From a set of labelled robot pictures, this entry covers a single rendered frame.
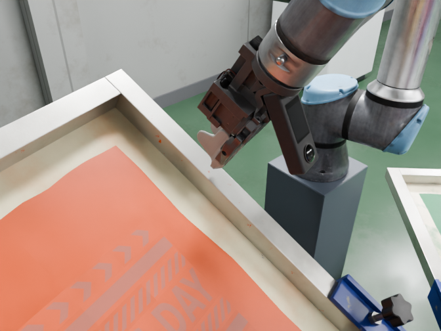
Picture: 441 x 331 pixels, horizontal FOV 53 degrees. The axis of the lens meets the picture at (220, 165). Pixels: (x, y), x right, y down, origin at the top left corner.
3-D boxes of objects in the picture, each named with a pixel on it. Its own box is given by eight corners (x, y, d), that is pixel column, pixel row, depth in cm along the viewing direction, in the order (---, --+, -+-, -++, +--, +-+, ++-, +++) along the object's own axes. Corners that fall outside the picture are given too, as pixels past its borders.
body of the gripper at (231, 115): (224, 90, 64) (267, 28, 55) (266, 131, 64) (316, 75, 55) (193, 111, 59) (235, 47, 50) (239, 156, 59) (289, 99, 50)
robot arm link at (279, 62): (340, 52, 52) (312, 77, 46) (316, 78, 55) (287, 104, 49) (294, 8, 52) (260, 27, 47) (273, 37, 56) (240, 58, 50)
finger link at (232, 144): (226, 146, 65) (255, 110, 58) (234, 154, 64) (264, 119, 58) (207, 161, 61) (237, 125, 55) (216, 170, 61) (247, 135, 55)
